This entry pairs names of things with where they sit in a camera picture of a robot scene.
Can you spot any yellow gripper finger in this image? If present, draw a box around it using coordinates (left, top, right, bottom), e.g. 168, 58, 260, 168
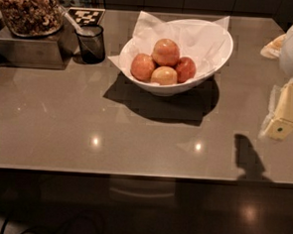
259, 78, 293, 141
260, 34, 286, 59

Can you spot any white ceramic bowl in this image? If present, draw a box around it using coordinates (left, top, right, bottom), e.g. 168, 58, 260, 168
116, 14, 236, 101

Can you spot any right red apple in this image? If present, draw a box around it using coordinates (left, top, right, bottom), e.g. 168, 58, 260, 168
175, 57, 197, 83

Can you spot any red apple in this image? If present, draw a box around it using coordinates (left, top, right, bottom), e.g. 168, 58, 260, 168
151, 39, 180, 67
130, 53, 157, 82
175, 57, 197, 83

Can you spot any top red apple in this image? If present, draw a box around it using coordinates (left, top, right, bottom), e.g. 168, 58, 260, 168
151, 39, 180, 67

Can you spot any front yellow-red apple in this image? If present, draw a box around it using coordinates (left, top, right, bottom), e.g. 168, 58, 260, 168
151, 66, 178, 85

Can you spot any left red apple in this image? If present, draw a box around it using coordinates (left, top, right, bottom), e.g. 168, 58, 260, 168
130, 53, 157, 82

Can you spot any white paper liner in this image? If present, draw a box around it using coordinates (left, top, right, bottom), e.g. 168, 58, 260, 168
106, 9, 231, 82

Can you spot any black mesh cup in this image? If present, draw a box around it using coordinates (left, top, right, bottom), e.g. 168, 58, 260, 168
76, 24, 105, 64

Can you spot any black white marker tag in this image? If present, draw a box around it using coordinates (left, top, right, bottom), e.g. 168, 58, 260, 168
69, 7, 105, 25

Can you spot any white plastic utensil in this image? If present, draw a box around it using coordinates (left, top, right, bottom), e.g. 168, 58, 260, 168
58, 5, 85, 36

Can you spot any metal box stand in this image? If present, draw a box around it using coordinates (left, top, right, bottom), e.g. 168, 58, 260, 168
0, 26, 78, 70

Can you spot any glass jar of snacks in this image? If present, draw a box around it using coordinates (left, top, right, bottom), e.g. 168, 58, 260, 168
0, 0, 63, 38

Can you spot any black floor cable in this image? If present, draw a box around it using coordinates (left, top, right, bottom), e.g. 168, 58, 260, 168
0, 205, 109, 234

